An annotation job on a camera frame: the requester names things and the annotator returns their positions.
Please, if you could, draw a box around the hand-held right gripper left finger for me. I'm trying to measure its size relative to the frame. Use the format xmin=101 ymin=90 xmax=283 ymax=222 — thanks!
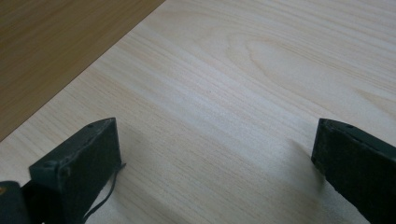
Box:
xmin=28 ymin=117 xmax=127 ymax=224

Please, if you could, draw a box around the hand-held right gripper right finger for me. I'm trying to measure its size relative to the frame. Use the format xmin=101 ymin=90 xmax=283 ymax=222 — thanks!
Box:
xmin=310 ymin=118 xmax=396 ymax=224

